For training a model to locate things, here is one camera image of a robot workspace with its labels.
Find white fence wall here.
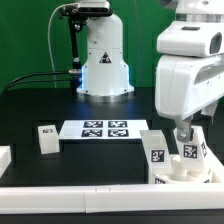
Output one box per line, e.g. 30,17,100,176
0,155,224,214

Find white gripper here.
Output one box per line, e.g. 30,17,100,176
155,55,224,142

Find white left fence piece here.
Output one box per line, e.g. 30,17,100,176
0,146,11,178

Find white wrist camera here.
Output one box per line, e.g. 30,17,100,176
157,21,224,57

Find white marker base plate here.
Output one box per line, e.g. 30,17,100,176
59,120,148,140

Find black cables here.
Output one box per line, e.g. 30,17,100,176
0,70,73,96

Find white round stool seat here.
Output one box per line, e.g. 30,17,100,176
153,155,213,184

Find grey overhead camera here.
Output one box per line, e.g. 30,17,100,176
77,0,112,17

